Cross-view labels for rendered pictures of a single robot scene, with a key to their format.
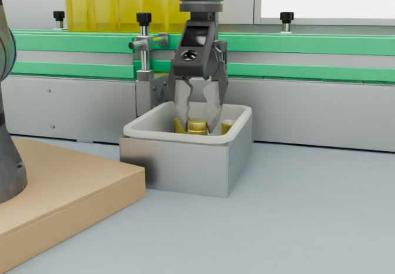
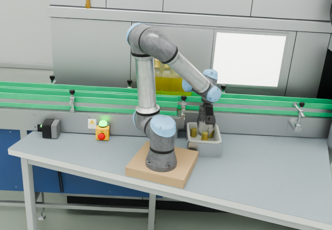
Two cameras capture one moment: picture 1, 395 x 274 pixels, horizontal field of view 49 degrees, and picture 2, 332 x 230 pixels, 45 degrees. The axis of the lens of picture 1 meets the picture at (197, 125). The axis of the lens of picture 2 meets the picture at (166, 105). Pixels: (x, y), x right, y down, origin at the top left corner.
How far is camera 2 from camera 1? 1.55 m
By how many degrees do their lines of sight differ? 18
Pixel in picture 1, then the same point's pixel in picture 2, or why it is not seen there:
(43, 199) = (185, 164)
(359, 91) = (249, 116)
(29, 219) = (188, 170)
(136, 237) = (206, 171)
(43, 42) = not seen: hidden behind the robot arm
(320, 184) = (241, 150)
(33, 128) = (135, 133)
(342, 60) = (244, 106)
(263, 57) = (218, 104)
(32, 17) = (106, 76)
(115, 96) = not seen: hidden behind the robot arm
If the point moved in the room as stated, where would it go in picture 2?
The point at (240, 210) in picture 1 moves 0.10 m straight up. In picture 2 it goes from (225, 161) to (228, 143)
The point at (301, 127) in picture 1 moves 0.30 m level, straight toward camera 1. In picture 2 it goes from (230, 128) to (240, 154)
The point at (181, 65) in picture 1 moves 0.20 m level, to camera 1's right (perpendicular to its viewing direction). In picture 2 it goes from (208, 122) to (244, 120)
